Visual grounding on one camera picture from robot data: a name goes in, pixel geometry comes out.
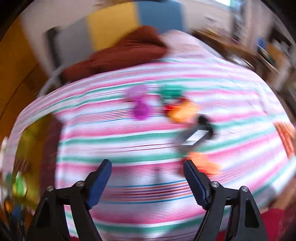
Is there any black rolled mat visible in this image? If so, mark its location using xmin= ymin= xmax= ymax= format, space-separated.
xmin=45 ymin=27 xmax=61 ymax=70

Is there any orange red block toy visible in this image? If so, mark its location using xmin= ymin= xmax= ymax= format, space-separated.
xmin=182 ymin=152 xmax=221 ymax=176

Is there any striped pink green bedspread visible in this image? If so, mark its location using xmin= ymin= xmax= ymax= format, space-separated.
xmin=4 ymin=30 xmax=295 ymax=240

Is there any wooden desk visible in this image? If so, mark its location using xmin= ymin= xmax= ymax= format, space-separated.
xmin=192 ymin=30 xmax=292 ymax=84

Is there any yellow orange ribbed toy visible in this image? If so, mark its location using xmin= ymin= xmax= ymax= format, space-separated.
xmin=167 ymin=100 xmax=199 ymax=123

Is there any magenta perforated dome toy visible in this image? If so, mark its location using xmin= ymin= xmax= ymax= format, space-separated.
xmin=133 ymin=101 xmax=149 ymax=121

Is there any lilac oval soap box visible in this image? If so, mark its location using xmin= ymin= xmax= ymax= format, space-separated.
xmin=126 ymin=84 xmax=147 ymax=101

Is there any black clear disc spindle case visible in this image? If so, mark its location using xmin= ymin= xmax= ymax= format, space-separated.
xmin=176 ymin=115 xmax=215 ymax=153

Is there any dark red quilted blanket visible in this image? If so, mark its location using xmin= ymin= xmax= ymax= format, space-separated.
xmin=61 ymin=26 xmax=168 ymax=82

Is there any teal flanged cylinder toy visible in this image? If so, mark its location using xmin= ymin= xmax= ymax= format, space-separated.
xmin=159 ymin=85 xmax=184 ymax=103

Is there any grey yellow blue headboard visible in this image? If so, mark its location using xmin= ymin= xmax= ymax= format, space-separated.
xmin=53 ymin=1 xmax=186 ymax=67

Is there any red cylinder toy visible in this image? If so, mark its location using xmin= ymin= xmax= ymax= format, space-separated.
xmin=164 ymin=97 xmax=188 ymax=116

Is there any gold metal tray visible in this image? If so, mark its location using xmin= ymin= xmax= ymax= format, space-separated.
xmin=12 ymin=114 xmax=63 ymax=209

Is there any green round valve toy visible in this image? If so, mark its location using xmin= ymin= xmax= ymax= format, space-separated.
xmin=12 ymin=172 xmax=28 ymax=197

